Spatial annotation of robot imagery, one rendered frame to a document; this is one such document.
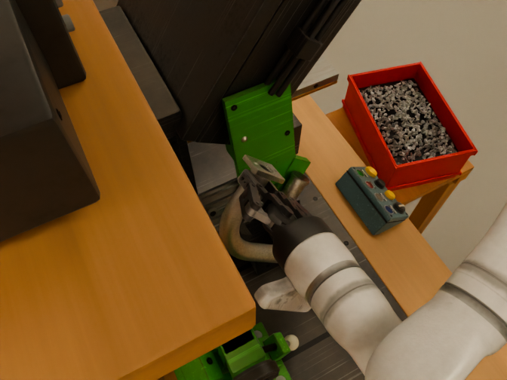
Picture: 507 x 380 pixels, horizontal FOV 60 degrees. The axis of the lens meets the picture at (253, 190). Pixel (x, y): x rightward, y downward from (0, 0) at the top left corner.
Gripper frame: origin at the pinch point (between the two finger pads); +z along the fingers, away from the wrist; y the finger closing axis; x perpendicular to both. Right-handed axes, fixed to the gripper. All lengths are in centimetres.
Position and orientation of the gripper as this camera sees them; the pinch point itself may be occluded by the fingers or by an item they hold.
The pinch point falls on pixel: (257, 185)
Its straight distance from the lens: 61.3
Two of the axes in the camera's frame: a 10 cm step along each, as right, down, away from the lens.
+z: -4.5, -6.0, 6.7
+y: -7.0, -2.4, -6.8
